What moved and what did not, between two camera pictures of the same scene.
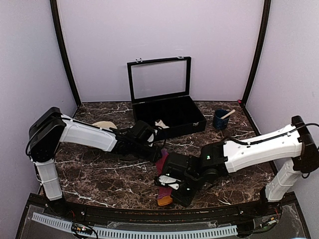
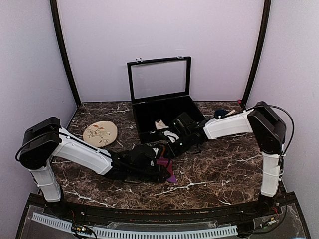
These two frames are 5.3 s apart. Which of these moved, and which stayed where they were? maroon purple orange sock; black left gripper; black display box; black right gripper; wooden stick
Moved: black right gripper; maroon purple orange sock; black left gripper
Stayed: wooden stick; black display box
